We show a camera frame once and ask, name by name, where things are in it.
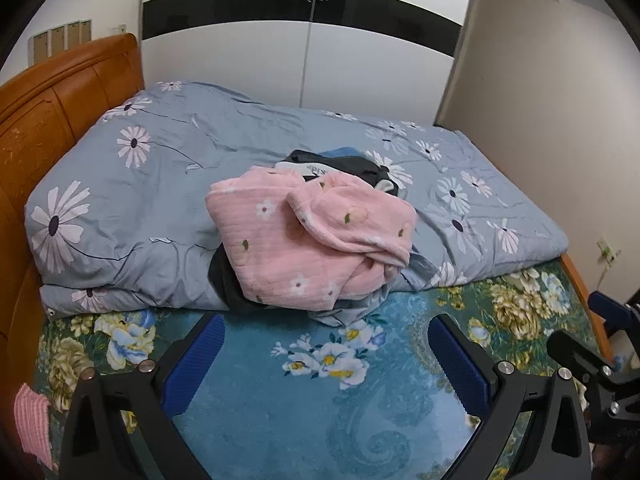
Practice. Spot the blue cloth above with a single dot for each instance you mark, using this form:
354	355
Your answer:
342	151

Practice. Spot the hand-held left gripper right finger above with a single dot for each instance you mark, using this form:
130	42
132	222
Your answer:
460	372

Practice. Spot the dark grey garment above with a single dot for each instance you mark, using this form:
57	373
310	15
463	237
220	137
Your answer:
227	280

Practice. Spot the pink knitted cloth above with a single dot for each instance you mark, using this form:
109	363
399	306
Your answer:
34	420

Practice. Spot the wall socket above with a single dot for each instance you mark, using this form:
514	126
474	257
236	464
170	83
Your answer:
608	250

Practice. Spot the wall switch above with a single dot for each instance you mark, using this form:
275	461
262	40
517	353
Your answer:
122	29

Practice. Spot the beige wall panel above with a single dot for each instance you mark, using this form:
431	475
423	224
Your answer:
73	36
41	47
86	31
58	41

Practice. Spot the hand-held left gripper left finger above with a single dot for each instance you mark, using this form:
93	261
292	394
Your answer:
196	360

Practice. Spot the grey daisy print quilt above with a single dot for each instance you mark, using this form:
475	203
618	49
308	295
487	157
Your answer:
150	185

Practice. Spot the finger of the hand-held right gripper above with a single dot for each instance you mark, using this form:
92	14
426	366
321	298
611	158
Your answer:
575	352
607	310

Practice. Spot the pink floral fleece garment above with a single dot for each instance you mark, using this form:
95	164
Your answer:
310	240

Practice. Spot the black garment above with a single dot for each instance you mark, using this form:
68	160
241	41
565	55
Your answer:
350	165

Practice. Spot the green floral blanket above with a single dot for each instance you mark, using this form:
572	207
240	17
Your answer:
280	400

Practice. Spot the white wardrobe with black stripe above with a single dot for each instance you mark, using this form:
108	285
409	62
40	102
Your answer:
225	60

